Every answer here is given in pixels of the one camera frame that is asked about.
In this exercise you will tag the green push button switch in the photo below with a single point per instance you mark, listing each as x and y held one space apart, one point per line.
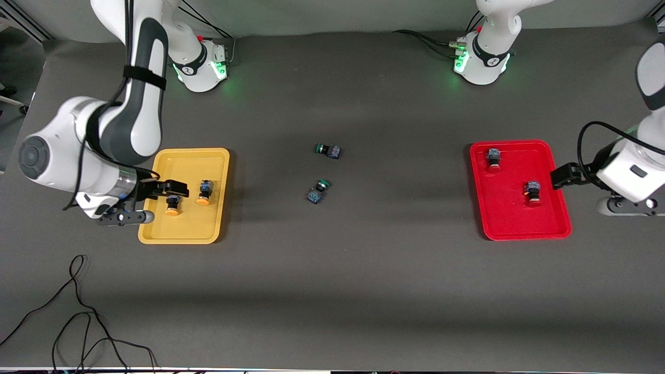
314 196
332 151

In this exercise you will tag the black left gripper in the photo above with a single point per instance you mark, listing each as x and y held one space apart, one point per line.
576 173

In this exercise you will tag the dark grey table mat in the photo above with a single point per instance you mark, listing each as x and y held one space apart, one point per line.
332 301

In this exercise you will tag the yellow push button switch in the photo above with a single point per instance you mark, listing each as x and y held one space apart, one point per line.
203 200
172 211

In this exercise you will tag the yellow plastic tray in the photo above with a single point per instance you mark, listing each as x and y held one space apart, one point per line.
192 228

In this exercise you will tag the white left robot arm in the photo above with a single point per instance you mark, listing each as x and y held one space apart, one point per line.
486 57

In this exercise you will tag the red plastic tray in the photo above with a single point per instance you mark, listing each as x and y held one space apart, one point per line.
514 223

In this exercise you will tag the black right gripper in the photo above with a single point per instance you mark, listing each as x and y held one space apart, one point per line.
147 189

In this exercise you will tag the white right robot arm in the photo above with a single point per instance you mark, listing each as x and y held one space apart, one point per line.
130 114

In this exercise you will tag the red push button switch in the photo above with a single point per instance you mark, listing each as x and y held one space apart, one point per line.
532 200
494 166

